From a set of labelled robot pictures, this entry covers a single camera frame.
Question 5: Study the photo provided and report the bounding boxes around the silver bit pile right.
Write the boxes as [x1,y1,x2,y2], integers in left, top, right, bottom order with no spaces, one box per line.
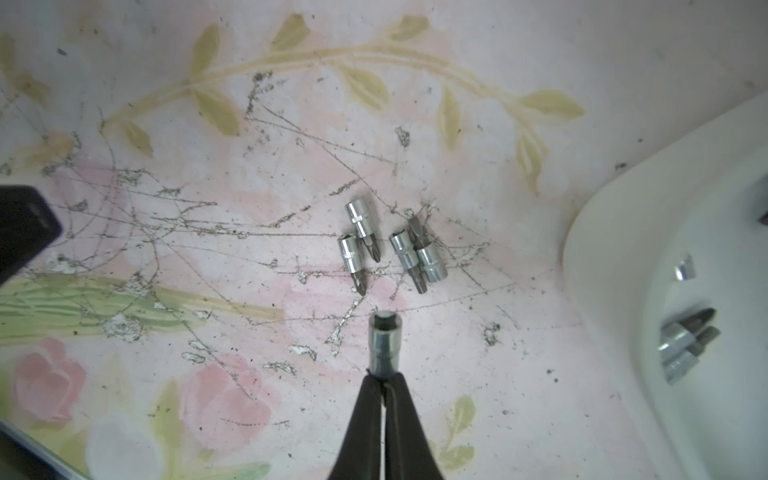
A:
[408,216,448,283]

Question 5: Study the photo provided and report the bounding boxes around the silver bit phillips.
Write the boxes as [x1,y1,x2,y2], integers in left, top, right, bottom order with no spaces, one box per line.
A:
[338,234,367,296]
[345,198,381,262]

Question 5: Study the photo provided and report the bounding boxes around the silver socket bit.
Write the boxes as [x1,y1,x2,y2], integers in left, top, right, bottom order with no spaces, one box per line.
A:
[369,310,402,379]

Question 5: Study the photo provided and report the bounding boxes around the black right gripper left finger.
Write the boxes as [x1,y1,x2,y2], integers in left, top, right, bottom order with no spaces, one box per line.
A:
[328,374,382,480]

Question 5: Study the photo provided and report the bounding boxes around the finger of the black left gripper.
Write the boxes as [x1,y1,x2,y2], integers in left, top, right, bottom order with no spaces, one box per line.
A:
[1,185,62,284]

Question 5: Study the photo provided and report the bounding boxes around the silver bit pile centre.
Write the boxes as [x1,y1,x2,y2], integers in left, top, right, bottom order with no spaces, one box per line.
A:
[389,229,427,294]

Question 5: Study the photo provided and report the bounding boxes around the aluminium mounting rail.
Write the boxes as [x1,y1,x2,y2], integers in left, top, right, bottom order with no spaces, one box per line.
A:
[1,421,89,480]

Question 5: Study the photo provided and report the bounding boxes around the silver bit pile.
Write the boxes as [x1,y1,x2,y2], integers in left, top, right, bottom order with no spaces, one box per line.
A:
[389,229,427,294]
[408,216,448,283]

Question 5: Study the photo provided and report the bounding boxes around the silver bit box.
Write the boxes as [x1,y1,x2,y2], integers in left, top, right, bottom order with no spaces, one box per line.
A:
[674,254,696,282]
[658,307,717,363]

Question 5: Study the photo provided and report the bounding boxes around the white plastic storage box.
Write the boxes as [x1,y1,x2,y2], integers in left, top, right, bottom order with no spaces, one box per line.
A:
[563,94,767,479]

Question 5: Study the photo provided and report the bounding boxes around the silver bit phillips left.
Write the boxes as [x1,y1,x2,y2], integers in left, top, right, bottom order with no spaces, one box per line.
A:
[338,234,367,296]

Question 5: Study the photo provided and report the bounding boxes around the silver bit dark pointed tip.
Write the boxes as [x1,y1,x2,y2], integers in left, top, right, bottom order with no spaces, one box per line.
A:
[661,326,721,385]

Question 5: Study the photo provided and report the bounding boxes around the silver bit phillips upper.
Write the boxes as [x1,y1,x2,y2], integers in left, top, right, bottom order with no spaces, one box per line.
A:
[345,198,381,262]

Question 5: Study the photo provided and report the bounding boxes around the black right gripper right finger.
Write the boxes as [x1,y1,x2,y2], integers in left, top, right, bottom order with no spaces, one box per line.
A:
[383,373,444,480]

